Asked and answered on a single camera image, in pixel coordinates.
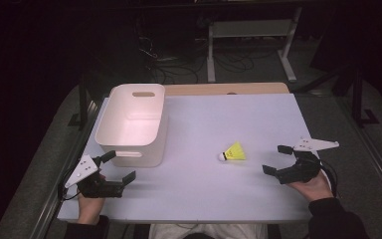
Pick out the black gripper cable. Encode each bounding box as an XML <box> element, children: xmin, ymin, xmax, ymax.
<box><xmin>57</xmin><ymin>164</ymin><xmax>82</xmax><ymax>202</ymax></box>
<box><xmin>317</xmin><ymin>159</ymin><xmax>340</xmax><ymax>197</ymax></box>

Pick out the white plastic storage bin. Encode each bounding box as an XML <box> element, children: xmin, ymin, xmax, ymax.
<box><xmin>95</xmin><ymin>83</ymin><xmax>169</xmax><ymax>168</ymax></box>

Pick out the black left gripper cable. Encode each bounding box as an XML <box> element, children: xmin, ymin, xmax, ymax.
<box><xmin>57</xmin><ymin>164</ymin><xmax>82</xmax><ymax>202</ymax></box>

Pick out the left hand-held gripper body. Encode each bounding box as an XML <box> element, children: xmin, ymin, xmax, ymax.
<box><xmin>64</xmin><ymin>154</ymin><xmax>125</xmax><ymax>199</ymax></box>

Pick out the tangle of floor cables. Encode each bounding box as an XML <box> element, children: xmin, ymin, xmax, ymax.
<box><xmin>134</xmin><ymin>19</ymin><xmax>280</xmax><ymax>86</ymax></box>

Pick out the wooden desk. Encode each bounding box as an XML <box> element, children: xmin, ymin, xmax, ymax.
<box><xmin>163</xmin><ymin>82</ymin><xmax>290</xmax><ymax>98</ymax></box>

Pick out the aluminium rail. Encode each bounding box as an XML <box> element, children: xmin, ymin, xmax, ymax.
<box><xmin>336</xmin><ymin>98</ymin><xmax>382</xmax><ymax>213</ymax></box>
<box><xmin>29</xmin><ymin>99</ymin><xmax>104</xmax><ymax>239</ymax></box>

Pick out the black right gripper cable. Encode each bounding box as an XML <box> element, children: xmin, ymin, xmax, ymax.
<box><xmin>317</xmin><ymin>159</ymin><xmax>340</xmax><ymax>197</ymax></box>

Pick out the person's lap in light trousers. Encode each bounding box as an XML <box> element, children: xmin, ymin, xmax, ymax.
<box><xmin>148</xmin><ymin>222</ymin><xmax>269</xmax><ymax>239</ymax></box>

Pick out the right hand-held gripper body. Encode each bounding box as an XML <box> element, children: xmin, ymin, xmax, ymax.
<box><xmin>277</xmin><ymin>136</ymin><xmax>340</xmax><ymax>185</ymax></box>

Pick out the person's left hand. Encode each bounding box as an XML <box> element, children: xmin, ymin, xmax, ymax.
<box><xmin>77</xmin><ymin>173</ymin><xmax>107</xmax><ymax>226</ymax></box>

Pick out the yellow shuttlecock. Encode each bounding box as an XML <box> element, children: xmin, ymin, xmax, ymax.
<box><xmin>217</xmin><ymin>141</ymin><xmax>248</xmax><ymax>162</ymax></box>

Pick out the person's right hand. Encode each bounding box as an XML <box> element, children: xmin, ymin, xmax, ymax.
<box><xmin>286</xmin><ymin>170</ymin><xmax>334</xmax><ymax>203</ymax></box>

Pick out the white metal frame stand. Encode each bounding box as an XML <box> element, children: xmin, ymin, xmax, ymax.
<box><xmin>206</xmin><ymin>7</ymin><xmax>303</xmax><ymax>84</ymax></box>

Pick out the black metal stand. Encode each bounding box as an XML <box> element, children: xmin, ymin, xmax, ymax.
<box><xmin>350</xmin><ymin>65</ymin><xmax>381</xmax><ymax>127</ymax></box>
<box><xmin>67</xmin><ymin>73</ymin><xmax>96</xmax><ymax>129</ymax></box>

